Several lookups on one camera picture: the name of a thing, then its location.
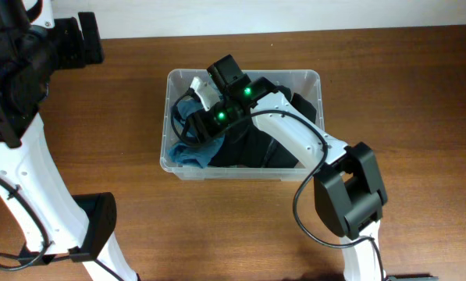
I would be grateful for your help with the clear plastic storage bin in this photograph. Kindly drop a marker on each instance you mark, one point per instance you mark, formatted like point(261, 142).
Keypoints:
point(305, 82)

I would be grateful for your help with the blue cloth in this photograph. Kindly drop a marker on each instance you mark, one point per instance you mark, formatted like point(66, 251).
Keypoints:
point(181, 153)

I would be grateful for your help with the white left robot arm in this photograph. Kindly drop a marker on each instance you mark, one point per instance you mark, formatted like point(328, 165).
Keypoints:
point(57, 225)

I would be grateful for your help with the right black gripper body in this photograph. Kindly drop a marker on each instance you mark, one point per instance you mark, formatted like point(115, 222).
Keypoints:
point(218, 118)

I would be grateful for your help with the large black garment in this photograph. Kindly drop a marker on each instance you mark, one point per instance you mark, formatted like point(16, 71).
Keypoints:
point(245, 145)

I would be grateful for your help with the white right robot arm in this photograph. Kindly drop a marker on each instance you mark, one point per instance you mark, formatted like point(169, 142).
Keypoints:
point(349, 190)

